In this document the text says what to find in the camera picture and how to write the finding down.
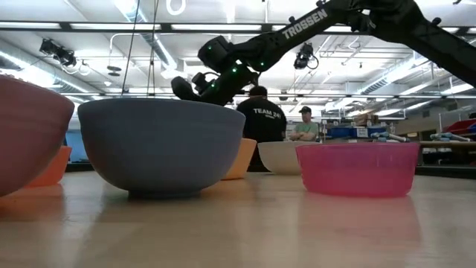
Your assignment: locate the orange translucent bowl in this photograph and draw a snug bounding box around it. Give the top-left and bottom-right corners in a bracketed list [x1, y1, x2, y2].
[25, 145, 73, 188]

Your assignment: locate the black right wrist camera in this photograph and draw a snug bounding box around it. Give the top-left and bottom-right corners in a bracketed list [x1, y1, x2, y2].
[191, 71, 220, 95]

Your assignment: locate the brown cardboard box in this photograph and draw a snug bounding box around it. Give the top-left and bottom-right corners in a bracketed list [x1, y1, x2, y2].
[353, 113, 380, 126]

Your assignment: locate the black overhead camera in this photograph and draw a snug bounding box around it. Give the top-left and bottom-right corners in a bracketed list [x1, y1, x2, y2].
[293, 42, 320, 71]
[39, 38, 78, 68]

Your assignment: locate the cream white bowl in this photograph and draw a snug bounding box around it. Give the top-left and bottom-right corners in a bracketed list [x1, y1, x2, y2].
[257, 141, 309, 176]

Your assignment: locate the large blue-grey bowl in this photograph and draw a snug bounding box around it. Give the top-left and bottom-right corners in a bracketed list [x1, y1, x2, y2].
[77, 98, 246, 199]

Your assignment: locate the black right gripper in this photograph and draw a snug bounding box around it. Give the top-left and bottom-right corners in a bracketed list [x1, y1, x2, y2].
[170, 61, 260, 107]

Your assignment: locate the red storage bin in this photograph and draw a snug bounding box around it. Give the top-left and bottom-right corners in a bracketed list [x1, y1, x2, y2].
[444, 118, 476, 135]

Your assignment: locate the person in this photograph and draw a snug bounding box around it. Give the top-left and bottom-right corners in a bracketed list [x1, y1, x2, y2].
[236, 85, 288, 173]
[289, 106, 320, 142]

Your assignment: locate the blue storage bin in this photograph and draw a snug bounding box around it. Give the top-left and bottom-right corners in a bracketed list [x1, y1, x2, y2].
[327, 126, 387, 139]

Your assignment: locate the pale orange bowl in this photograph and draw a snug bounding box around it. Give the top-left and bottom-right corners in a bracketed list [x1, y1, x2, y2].
[222, 138, 258, 181]

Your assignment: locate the pink translucent bowl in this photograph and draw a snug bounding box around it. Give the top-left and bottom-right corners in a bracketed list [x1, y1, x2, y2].
[295, 142, 421, 198]

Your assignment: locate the white ring lamp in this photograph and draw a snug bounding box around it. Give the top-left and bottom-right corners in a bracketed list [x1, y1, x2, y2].
[166, 0, 187, 16]

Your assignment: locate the black hanging cable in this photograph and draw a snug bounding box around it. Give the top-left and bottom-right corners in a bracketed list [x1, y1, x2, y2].
[120, 0, 142, 98]
[147, 0, 161, 98]

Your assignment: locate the wooden workbench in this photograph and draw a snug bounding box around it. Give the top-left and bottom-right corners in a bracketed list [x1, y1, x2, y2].
[393, 139, 476, 167]

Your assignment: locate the large dusty rose bowl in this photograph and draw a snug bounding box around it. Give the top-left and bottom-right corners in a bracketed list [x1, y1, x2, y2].
[0, 74, 75, 197]

